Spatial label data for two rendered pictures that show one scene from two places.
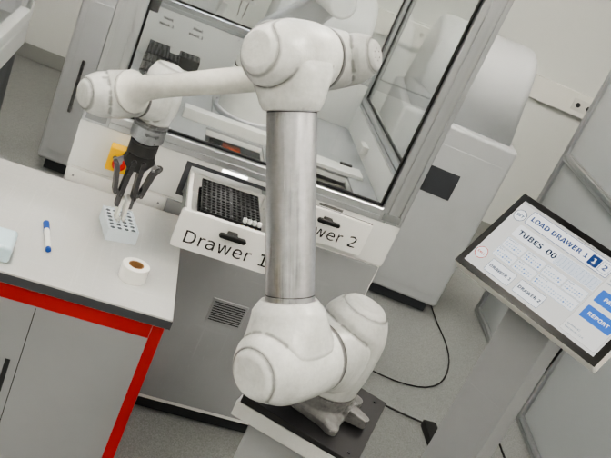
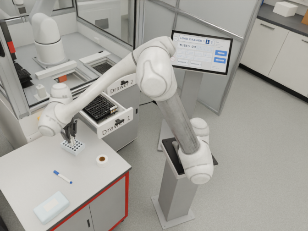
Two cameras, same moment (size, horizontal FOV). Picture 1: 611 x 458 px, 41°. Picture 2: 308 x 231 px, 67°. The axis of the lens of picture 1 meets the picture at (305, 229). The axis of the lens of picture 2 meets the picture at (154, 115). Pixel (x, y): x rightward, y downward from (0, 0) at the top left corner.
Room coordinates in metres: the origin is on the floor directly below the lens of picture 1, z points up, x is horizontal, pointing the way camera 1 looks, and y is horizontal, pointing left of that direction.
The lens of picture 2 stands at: (0.93, 0.61, 1.96)
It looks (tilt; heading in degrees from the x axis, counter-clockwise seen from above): 42 degrees down; 325
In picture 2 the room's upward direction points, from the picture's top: 7 degrees clockwise
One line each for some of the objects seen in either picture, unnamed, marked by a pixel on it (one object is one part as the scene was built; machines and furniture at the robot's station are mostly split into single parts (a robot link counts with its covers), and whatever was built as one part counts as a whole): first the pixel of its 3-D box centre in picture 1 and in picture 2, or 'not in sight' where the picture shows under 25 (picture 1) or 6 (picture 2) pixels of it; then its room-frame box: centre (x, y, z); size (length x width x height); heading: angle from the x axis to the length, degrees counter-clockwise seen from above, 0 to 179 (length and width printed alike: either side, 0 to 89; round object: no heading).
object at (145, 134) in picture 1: (148, 130); not in sight; (1.98, 0.47, 1.07); 0.09 x 0.09 x 0.06
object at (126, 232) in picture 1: (118, 224); (72, 145); (1.99, 0.47, 0.78); 0.12 x 0.08 x 0.04; 30
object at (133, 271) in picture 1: (134, 271); (102, 161); (1.79, 0.35, 0.78); 0.07 x 0.07 x 0.04
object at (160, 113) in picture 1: (158, 92); (61, 99); (1.97, 0.48, 1.18); 0.13 x 0.11 x 0.16; 148
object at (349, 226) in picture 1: (323, 225); (121, 84); (2.37, -0.05, 0.87); 0.29 x 0.02 x 0.11; 105
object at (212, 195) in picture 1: (227, 212); (97, 108); (2.17, 0.23, 0.87); 0.22 x 0.18 x 0.06; 15
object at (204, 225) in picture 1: (228, 242); (116, 122); (1.98, 0.17, 0.87); 0.29 x 0.02 x 0.11; 105
